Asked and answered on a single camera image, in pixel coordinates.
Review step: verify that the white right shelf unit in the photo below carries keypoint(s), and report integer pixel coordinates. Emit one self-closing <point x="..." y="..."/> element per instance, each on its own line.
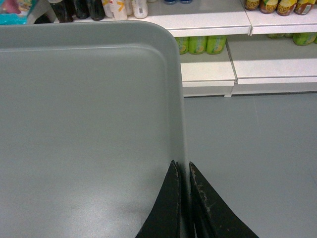
<point x="263" y="65"/>

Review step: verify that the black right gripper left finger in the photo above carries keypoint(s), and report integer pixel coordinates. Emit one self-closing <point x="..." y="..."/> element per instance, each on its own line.
<point x="164" y="219"/>

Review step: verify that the dark drink bottle blue label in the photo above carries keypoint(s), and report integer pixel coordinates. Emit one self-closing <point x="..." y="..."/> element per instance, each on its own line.
<point x="96" y="9"/>

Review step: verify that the dark drink bottle front left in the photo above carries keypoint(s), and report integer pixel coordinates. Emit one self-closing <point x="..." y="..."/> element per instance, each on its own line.
<point x="61" y="11"/>

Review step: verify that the dark drink bottle middle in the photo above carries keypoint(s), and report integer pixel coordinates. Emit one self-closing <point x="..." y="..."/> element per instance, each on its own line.
<point x="81" y="9"/>

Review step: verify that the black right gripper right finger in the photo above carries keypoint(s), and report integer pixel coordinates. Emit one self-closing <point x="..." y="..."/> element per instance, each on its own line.
<point x="212" y="216"/>

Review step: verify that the grey silver tray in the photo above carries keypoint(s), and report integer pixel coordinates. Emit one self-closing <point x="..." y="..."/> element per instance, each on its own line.
<point x="91" y="115"/>

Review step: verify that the teal snack bag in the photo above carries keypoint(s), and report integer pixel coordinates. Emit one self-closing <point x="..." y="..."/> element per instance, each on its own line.
<point x="15" y="12"/>

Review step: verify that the white lower shelf board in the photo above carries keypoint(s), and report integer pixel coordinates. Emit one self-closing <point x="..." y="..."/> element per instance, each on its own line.
<point x="199" y="17"/>

